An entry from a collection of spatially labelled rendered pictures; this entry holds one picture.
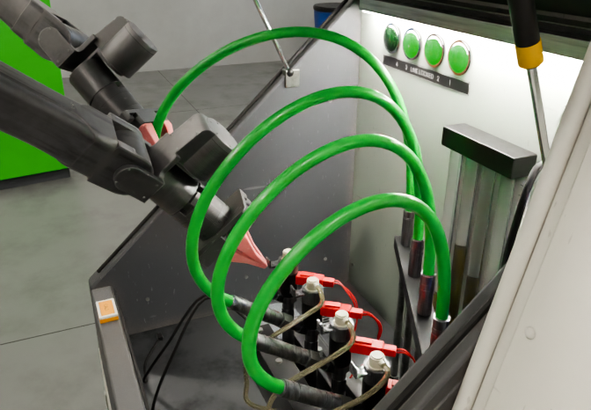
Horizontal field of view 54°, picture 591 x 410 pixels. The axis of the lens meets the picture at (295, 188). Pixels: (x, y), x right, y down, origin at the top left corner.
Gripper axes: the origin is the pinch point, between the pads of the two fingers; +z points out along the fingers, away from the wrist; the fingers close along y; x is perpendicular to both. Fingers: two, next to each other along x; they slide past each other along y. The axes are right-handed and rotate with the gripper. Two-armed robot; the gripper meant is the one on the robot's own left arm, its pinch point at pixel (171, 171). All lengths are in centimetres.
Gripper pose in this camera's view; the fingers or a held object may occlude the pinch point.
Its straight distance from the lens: 85.6
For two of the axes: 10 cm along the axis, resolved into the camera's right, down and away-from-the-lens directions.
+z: 6.5, 7.5, -0.7
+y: 3.0, -1.7, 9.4
